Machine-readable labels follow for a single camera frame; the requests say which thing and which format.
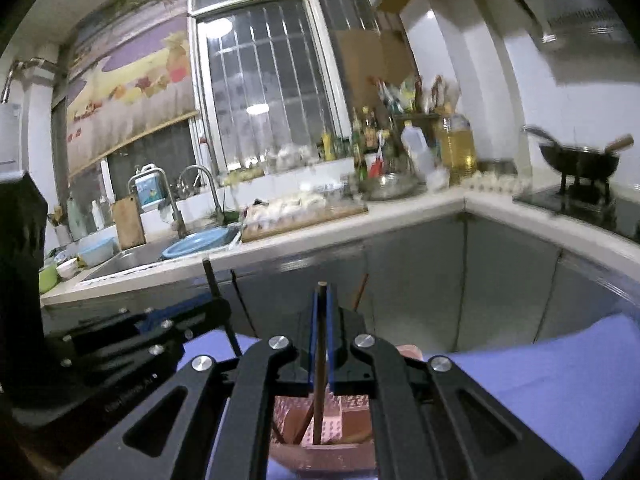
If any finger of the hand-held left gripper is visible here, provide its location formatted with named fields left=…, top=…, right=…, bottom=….
left=45, top=327, right=195, bottom=388
left=75, top=296, right=232, bottom=343

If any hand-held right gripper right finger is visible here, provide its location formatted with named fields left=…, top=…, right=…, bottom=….
left=326, top=291, right=583, bottom=480

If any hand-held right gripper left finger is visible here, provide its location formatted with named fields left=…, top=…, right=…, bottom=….
left=59, top=290, right=323, bottom=480

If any single light wooden chopstick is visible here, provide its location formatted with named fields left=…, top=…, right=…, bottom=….
left=312, top=282, right=330, bottom=446

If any single dark chopstick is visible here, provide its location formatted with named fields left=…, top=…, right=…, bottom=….
left=202, top=258, right=243, bottom=357

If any pink perforated plastic basket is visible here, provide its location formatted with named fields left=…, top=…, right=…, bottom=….
left=269, top=343, right=426, bottom=479

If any green bowl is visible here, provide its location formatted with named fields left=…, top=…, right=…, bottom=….
left=39, top=262, right=61, bottom=295

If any white bowl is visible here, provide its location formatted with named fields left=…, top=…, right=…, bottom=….
left=55, top=257, right=81, bottom=281

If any blue plastic basin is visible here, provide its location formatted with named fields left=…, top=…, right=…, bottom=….
left=160, top=229, right=232, bottom=261

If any steel kitchen sink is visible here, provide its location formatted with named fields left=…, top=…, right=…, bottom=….
left=81, top=238, right=237, bottom=282

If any pale green bottle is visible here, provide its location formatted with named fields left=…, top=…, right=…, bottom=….
left=67, top=194, right=89, bottom=242

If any light blue plastic tub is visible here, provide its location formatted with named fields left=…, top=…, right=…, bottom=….
left=77, top=236, right=119, bottom=267

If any small wooden cutting board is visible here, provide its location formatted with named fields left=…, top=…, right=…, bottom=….
left=111, top=194, right=147, bottom=251

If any angular chrome faucet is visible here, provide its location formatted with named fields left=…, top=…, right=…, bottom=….
left=128, top=169, right=188, bottom=239

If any flat wooden board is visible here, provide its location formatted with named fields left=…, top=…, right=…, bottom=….
left=240, top=204, right=371, bottom=244

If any curved chrome faucet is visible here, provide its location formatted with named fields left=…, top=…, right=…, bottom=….
left=177, top=164, right=226, bottom=227

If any white water filter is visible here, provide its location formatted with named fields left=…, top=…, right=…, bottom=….
left=131, top=163, right=167, bottom=209

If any clear egg tray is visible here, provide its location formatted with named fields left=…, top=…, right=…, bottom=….
left=244, top=191, right=353, bottom=231

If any shallow metal bowl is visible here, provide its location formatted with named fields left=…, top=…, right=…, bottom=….
left=366, top=172, right=422, bottom=202

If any blue printed tablecloth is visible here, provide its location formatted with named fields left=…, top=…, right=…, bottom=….
left=185, top=309, right=640, bottom=480

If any fruit print roller blind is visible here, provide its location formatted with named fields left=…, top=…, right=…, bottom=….
left=64, top=0, right=200, bottom=178

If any row of condiment bottles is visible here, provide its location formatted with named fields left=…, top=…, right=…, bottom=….
left=320, top=105, right=402, bottom=172

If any white plastic jug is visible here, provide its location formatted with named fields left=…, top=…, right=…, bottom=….
left=400, top=125, right=437, bottom=182

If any large cooking oil bottle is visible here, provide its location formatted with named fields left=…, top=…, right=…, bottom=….
left=437, top=111, right=477, bottom=184

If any egg carton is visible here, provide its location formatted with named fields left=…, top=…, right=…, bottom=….
left=462, top=169, right=527, bottom=194

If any barred kitchen window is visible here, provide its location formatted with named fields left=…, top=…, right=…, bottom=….
left=190, top=0, right=383, bottom=177

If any bunch of seasoning packets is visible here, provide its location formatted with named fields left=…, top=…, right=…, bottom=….
left=370, top=74, right=462, bottom=117

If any brown cardboard sheet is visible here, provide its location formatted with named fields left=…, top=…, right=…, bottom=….
left=334, top=26, right=417, bottom=112

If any black gas stove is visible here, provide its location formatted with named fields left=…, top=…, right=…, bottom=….
left=512, top=182, right=640, bottom=245

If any steel range hood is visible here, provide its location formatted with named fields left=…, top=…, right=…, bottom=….
left=520, top=0, right=638, bottom=52

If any metal wall pipe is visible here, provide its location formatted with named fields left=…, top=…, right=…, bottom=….
left=2, top=56, right=67, bottom=107

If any black wok with wooden handle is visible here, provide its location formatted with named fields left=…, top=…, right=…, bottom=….
left=523, top=124, right=636, bottom=197

